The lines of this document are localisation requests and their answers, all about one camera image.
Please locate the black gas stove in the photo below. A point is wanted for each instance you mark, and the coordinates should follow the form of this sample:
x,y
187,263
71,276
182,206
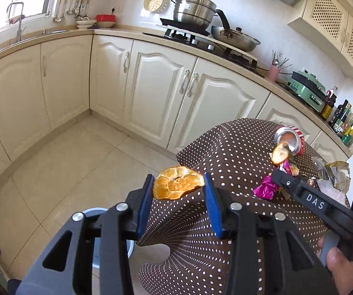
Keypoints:
x,y
216,49

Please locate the magenta foil candy wrapper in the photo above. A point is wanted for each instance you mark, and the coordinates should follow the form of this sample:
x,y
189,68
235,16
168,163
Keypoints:
x,y
265,189

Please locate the person's right hand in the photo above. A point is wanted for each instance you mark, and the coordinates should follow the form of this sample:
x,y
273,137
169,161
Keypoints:
x,y
339,267

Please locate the stainless steel steamer pot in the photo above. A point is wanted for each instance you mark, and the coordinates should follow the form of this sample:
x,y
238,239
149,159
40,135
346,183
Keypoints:
x,y
195,12

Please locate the pink utensil holder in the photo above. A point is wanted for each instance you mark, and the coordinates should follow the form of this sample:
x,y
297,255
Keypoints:
x,y
273,73

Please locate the cream lattice wall cabinet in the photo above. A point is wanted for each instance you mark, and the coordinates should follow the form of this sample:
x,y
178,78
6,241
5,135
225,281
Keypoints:
x,y
327,15

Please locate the stack of white bowls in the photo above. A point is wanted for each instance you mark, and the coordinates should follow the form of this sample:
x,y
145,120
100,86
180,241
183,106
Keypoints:
x,y
86,24

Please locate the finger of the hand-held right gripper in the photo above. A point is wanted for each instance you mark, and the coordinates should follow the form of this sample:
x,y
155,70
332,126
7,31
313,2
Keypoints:
x,y
290,185

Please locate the round white trash bin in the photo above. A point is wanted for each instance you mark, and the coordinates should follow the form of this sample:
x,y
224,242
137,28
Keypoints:
x,y
93,252

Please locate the pink gold candy wrapper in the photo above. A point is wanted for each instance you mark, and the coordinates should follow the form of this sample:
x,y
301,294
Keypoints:
x,y
290,169

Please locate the yellow green oil bottle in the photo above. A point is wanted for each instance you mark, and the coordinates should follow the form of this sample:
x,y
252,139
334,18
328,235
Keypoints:
x,y
351,129

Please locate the red soda can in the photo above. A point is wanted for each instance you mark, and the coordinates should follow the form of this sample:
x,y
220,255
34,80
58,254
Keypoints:
x,y
290,136

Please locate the crumpled clear plastic wrapper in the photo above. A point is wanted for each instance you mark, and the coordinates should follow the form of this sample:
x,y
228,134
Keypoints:
x,y
336,175

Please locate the green electric cooker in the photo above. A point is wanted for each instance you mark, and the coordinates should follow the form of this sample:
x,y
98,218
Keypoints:
x,y
307,90

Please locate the dark green glass bottle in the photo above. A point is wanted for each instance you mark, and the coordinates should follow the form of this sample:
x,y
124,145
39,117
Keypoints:
x,y
339,115

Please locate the dark soy sauce bottle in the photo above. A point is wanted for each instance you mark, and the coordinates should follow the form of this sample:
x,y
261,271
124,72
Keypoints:
x,y
328,104

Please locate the brown polka dot tablecloth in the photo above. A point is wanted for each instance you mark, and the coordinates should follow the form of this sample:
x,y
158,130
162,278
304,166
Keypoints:
x,y
241,159

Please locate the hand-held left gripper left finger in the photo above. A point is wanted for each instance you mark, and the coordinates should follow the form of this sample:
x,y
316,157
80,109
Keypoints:
x,y
144,204

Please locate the small curled orange peel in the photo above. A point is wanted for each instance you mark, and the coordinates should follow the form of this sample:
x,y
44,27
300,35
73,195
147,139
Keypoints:
x,y
279,155

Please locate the wide orange peel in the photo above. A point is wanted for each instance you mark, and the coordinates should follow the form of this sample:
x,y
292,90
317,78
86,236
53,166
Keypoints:
x,y
176,184

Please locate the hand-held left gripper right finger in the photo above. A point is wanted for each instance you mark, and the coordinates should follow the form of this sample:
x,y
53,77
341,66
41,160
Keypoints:
x,y
213,210

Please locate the cream kitchen base cabinets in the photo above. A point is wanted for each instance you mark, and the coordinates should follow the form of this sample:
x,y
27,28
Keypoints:
x,y
155,83

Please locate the cream round colander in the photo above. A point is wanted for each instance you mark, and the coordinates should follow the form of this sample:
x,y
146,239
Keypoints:
x,y
152,3

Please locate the row of hanging ladles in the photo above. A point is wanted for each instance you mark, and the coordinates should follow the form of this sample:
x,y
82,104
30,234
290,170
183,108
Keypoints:
x,y
78,6

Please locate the white wall socket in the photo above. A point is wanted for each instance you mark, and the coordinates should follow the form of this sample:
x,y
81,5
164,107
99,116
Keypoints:
x,y
117,9

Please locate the chrome kitchen faucet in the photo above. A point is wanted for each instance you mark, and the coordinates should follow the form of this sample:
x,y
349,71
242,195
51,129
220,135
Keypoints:
x,y
19,27

